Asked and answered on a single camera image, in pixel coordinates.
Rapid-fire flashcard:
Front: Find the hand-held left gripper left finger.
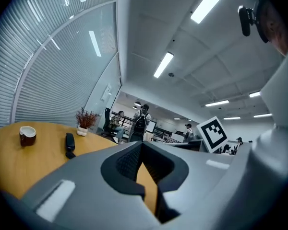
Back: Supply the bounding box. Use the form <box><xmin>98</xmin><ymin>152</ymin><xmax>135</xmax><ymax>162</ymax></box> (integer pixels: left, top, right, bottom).
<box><xmin>23</xmin><ymin>140</ymin><xmax>162</xmax><ymax>230</ymax></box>

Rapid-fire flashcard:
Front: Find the white paper sign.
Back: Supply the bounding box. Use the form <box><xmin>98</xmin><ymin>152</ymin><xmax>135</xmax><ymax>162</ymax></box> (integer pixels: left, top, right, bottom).
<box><xmin>100</xmin><ymin>83</ymin><xmax>113</xmax><ymax>102</ymax></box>

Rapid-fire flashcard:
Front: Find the person's white shirt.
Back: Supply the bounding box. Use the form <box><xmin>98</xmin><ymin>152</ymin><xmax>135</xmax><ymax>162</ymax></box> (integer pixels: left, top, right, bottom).
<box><xmin>260</xmin><ymin>41</ymin><xmax>288</xmax><ymax>129</ymax></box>

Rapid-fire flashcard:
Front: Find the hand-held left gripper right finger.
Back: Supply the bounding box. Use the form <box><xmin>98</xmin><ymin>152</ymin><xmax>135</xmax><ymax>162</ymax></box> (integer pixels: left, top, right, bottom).
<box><xmin>143</xmin><ymin>140</ymin><xmax>236</xmax><ymax>224</ymax></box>

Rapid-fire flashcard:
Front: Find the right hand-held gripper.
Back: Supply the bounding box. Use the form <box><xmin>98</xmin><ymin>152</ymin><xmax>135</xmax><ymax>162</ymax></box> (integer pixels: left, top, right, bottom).
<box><xmin>196</xmin><ymin>115</ymin><xmax>229</xmax><ymax>154</ymax></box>

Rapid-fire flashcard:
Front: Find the red plant in white vase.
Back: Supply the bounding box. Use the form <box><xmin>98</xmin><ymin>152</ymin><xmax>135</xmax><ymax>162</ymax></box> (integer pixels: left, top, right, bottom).
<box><xmin>75</xmin><ymin>106</ymin><xmax>101</xmax><ymax>137</ymax></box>

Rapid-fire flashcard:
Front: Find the black office chair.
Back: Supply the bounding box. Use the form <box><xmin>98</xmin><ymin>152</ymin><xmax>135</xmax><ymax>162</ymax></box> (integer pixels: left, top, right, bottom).
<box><xmin>102</xmin><ymin>107</ymin><xmax>116</xmax><ymax>138</ymax></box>

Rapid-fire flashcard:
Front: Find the computer monitor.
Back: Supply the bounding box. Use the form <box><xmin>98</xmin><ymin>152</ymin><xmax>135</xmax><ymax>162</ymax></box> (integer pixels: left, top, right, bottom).
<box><xmin>146</xmin><ymin>120</ymin><xmax>157</xmax><ymax>134</ymax></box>

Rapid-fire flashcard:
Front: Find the person's face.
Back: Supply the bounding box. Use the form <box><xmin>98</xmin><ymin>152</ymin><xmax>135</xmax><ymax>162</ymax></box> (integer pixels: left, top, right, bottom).
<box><xmin>264</xmin><ymin>0</ymin><xmax>288</xmax><ymax>56</ymax></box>

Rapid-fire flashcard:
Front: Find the round wooden table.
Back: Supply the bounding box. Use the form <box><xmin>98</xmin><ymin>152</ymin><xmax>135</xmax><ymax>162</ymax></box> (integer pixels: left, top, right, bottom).
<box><xmin>0</xmin><ymin>121</ymin><xmax>158</xmax><ymax>215</ymax></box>

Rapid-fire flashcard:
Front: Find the brown and white ceramic cup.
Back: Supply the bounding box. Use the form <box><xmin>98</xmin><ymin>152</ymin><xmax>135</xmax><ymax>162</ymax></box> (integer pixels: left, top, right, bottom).
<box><xmin>19</xmin><ymin>126</ymin><xmax>37</xmax><ymax>147</ymax></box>

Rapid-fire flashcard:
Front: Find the black case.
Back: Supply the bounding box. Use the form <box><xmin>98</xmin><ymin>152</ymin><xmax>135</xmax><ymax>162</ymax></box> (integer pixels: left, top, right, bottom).
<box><xmin>65</xmin><ymin>132</ymin><xmax>77</xmax><ymax>160</ymax></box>

